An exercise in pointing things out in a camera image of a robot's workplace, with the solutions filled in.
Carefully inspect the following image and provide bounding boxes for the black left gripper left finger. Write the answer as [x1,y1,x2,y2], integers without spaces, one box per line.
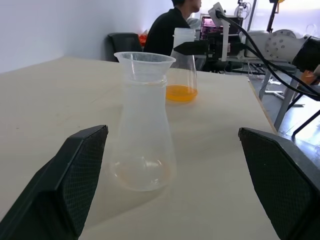
[0,124,109,240]

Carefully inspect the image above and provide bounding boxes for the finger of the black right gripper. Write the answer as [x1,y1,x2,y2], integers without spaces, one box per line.
[173,40,210,57]

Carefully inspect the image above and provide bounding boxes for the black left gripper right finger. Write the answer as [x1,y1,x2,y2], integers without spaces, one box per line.
[238,127,320,240]

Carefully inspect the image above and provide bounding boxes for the plastic flask with orange liquid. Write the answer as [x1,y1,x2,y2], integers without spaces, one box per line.
[165,27,199,103]

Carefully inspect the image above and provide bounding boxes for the translucent plastic funnel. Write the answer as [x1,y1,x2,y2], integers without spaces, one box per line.
[113,51,177,83]

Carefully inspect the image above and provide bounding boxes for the empty translucent plastic flask bottle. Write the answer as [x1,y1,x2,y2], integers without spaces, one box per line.
[109,74,178,192]

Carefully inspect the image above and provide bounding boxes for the laptop with lit screen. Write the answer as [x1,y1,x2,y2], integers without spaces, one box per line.
[199,15,245,41]

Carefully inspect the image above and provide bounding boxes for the person in black top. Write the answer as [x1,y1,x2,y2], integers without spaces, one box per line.
[143,0,203,62]

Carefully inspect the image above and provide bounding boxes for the orange bag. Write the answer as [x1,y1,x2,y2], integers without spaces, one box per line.
[138,30,150,48]

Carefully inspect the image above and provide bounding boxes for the black and yellow stand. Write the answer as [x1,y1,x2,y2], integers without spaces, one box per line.
[266,0,286,34]

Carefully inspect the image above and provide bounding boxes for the black chair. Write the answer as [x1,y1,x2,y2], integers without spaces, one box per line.
[107,32,144,62]

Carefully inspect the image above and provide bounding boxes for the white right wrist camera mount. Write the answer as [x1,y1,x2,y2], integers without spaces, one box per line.
[208,2,231,62]

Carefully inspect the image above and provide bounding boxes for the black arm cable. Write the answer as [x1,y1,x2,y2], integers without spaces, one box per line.
[238,31,320,89]

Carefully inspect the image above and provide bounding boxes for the grey metal frame stand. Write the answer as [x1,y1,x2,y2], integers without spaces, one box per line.
[259,62,320,137]

